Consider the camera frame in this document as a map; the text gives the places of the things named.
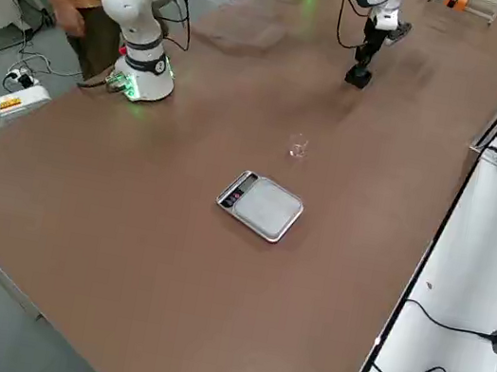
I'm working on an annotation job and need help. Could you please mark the black button box base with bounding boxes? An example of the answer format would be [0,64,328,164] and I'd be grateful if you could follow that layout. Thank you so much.
[342,65,375,92]

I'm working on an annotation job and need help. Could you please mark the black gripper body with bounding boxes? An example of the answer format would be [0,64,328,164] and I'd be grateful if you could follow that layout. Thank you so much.
[359,18,389,54]

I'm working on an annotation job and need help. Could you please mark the white floor power strip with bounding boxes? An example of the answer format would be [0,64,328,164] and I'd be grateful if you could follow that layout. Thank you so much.
[1,65,43,93]

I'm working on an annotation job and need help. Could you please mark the white wire rack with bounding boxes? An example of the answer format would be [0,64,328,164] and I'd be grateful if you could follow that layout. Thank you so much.
[425,0,497,28]

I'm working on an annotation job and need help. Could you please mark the white control box yellow label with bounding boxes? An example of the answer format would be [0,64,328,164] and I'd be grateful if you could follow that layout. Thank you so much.
[0,77,54,149]

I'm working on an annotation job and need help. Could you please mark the clear measuring cup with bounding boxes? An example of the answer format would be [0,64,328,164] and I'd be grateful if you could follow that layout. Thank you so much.
[285,130,313,161]

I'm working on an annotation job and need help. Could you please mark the white electronic scale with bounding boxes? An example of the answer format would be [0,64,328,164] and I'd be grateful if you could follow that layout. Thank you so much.
[210,165,310,249]

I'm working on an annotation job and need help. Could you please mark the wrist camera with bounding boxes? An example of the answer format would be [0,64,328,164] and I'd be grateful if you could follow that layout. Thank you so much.
[382,19,414,49]

